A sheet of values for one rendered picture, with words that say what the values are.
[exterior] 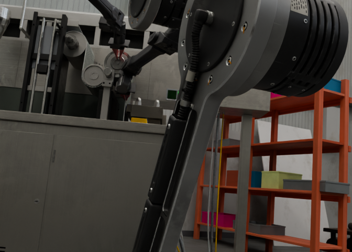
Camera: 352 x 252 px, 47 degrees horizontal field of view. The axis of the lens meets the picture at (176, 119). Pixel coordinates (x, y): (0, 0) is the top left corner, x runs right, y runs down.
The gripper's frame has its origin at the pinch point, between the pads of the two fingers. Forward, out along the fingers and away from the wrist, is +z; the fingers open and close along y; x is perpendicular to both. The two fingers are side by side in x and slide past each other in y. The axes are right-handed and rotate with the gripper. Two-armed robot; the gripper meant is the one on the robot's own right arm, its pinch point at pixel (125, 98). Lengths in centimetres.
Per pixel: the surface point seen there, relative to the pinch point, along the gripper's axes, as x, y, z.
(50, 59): 3.9, -37.6, -19.1
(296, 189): 68, 155, 186
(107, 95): -4.0, -9.0, -5.5
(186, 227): 108, 62, 376
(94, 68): 11.4, -18.3, -8.8
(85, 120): -31.4, -13.2, -18.2
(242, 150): 9, 72, 49
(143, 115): -10.9, 10.3, -0.6
